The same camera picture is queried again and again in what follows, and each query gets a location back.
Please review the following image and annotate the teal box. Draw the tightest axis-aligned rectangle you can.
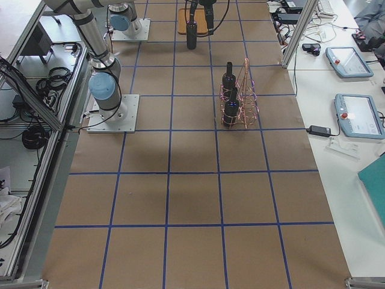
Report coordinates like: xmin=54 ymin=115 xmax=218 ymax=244
xmin=358 ymin=155 xmax=384 ymax=215

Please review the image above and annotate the teach pendant far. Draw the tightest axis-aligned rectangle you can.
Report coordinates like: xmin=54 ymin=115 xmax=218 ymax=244
xmin=325 ymin=47 xmax=374 ymax=78

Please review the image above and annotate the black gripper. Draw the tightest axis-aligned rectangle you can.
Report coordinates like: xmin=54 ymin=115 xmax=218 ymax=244
xmin=189 ymin=0 xmax=217 ymax=35

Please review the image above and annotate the copper wire wine basket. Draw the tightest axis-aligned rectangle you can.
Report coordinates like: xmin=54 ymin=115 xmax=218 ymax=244
xmin=220 ymin=58 xmax=259 ymax=129

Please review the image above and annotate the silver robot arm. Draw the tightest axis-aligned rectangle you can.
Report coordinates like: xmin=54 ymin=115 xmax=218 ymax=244
xmin=108 ymin=1 xmax=226 ymax=37
xmin=45 ymin=1 xmax=122 ymax=121

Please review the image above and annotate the teach pendant near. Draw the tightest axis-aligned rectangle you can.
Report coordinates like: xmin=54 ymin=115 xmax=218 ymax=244
xmin=334 ymin=93 xmax=384 ymax=140

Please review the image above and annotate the dark wine bottle end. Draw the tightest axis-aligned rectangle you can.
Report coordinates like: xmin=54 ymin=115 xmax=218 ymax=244
xmin=223 ymin=87 xmax=239 ymax=127

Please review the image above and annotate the teach pendant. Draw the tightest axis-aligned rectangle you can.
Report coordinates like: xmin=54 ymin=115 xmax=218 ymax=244
xmin=334 ymin=93 xmax=384 ymax=140
xmin=325 ymin=47 xmax=374 ymax=78

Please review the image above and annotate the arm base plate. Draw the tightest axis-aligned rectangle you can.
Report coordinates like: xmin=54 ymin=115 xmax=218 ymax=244
xmin=112 ymin=18 xmax=151 ymax=42
xmin=86 ymin=95 xmax=140 ymax=133

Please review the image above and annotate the aluminium frame post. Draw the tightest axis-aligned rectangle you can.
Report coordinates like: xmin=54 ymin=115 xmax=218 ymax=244
xmin=282 ymin=0 xmax=318 ymax=69

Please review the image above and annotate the dark wine bottle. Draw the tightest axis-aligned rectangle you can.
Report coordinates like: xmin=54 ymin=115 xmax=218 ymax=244
xmin=222 ymin=61 xmax=236 ymax=90
xmin=186 ymin=21 xmax=197 ymax=50

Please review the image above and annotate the black power adapter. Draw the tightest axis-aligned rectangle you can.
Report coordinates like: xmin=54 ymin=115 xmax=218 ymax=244
xmin=306 ymin=125 xmax=331 ymax=137

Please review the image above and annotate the wooden tray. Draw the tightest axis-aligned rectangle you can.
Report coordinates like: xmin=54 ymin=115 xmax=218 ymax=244
xmin=177 ymin=8 xmax=209 ymax=36

